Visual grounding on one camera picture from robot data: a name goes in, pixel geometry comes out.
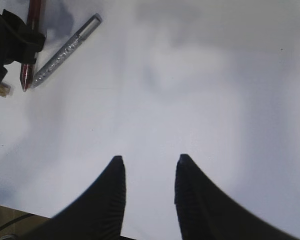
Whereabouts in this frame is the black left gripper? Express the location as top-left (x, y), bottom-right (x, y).
top-left (0, 3), bottom-right (46, 91)

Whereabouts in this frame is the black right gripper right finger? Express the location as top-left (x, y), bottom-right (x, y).
top-left (174, 154), bottom-right (295, 240)

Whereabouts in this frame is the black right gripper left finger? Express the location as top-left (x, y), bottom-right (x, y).
top-left (21, 156), bottom-right (126, 240)

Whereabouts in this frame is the red glitter marker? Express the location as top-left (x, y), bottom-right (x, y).
top-left (19, 0), bottom-right (43, 93)

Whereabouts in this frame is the gold glitter marker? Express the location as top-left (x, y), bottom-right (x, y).
top-left (0, 83), bottom-right (13, 98)

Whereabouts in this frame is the silver glitter marker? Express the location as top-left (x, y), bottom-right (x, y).
top-left (31, 13), bottom-right (103, 89)

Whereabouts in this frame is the black cable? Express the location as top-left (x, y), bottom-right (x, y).
top-left (0, 212), bottom-right (36, 237)

